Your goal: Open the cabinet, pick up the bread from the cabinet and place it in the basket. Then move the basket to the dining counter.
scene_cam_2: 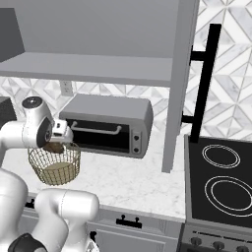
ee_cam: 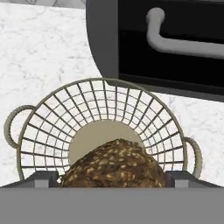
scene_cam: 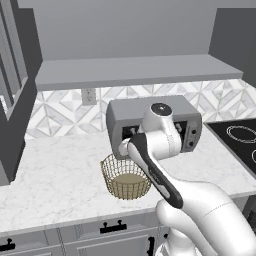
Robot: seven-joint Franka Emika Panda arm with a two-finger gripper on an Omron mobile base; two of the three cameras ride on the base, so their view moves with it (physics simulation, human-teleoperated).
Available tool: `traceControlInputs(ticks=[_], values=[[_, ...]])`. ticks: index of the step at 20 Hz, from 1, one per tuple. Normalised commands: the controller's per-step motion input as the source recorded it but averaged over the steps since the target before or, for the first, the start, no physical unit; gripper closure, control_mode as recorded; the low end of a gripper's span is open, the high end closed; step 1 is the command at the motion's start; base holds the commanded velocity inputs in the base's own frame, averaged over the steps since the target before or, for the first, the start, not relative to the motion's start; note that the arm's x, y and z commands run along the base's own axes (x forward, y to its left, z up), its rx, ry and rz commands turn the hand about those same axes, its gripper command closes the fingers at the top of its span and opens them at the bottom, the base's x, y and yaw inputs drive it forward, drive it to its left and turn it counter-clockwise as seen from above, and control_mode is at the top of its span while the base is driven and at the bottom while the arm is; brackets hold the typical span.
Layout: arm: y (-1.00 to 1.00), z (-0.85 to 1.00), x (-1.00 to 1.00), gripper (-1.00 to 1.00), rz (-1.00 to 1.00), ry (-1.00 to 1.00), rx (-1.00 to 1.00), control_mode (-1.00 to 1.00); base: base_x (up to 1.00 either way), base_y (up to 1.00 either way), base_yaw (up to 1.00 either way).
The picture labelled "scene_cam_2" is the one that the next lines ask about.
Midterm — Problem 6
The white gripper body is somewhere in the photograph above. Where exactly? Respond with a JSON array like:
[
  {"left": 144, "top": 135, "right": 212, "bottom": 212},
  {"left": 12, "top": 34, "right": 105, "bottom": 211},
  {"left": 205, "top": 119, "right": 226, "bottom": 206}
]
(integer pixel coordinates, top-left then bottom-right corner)
[{"left": 48, "top": 128, "right": 75, "bottom": 146}]

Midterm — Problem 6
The brown bread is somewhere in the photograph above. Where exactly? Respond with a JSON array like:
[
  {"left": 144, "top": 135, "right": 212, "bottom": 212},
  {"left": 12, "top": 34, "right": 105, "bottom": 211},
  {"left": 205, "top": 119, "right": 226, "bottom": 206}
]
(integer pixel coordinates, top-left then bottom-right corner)
[{"left": 43, "top": 142, "right": 66, "bottom": 155}]

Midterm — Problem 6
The grey base cabinet door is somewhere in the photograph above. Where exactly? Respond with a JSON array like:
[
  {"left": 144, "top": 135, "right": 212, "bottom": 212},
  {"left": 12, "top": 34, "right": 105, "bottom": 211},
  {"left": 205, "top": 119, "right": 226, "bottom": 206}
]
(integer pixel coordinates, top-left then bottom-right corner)
[{"left": 86, "top": 226, "right": 179, "bottom": 252}]

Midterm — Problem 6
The grey toaster oven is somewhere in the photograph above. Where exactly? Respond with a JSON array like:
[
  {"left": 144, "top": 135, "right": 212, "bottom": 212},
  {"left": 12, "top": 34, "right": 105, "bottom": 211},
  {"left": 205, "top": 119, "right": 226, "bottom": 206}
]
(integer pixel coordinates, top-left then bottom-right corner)
[{"left": 58, "top": 94, "right": 155, "bottom": 160}]

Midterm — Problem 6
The dark grey appliance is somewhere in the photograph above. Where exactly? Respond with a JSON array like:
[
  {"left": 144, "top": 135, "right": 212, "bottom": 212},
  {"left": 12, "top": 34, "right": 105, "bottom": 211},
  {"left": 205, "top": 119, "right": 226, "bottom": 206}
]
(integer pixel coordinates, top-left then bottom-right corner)
[{"left": 0, "top": 95, "right": 18, "bottom": 130}]

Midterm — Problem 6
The grey drawer front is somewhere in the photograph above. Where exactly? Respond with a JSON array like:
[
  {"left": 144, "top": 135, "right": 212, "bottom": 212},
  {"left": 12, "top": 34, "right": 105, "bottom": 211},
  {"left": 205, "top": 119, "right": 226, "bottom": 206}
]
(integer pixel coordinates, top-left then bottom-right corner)
[{"left": 86, "top": 206, "right": 183, "bottom": 238}]

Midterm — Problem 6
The black hob stove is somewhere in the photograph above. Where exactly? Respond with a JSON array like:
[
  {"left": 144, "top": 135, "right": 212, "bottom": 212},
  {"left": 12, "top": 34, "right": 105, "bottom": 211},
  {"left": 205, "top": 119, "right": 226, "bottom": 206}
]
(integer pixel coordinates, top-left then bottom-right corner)
[{"left": 177, "top": 133, "right": 252, "bottom": 252}]

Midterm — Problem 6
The grey toaster oven handle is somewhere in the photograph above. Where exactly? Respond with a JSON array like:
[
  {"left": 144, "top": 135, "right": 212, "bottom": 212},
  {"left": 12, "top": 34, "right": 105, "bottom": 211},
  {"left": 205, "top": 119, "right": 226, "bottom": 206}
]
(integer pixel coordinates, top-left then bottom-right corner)
[{"left": 70, "top": 120, "right": 123, "bottom": 136}]

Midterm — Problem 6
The gold wire basket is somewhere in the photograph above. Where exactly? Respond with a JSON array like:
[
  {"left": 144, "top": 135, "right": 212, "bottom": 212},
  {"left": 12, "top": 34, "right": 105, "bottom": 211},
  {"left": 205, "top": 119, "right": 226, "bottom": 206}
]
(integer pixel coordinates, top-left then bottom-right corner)
[{"left": 28, "top": 142, "right": 82, "bottom": 187}]

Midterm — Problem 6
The white wall outlet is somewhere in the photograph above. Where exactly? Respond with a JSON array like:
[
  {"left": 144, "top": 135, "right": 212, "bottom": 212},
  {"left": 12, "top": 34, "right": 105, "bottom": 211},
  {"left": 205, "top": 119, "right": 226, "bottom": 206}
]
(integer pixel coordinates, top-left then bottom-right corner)
[{"left": 59, "top": 80, "right": 75, "bottom": 97}]

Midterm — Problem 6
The black drawer handle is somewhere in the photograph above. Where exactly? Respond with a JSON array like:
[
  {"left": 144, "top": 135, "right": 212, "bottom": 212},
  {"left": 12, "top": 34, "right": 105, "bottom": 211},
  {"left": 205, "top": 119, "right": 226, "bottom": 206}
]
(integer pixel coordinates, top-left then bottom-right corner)
[
  {"left": 24, "top": 198, "right": 36, "bottom": 210},
  {"left": 115, "top": 214, "right": 144, "bottom": 229}
]

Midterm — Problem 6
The grey wall cabinet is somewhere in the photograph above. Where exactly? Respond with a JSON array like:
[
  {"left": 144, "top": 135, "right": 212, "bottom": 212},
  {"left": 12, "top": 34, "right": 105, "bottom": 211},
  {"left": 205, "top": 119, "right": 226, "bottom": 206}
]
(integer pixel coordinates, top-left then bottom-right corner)
[{"left": 0, "top": 0, "right": 182, "bottom": 89}]

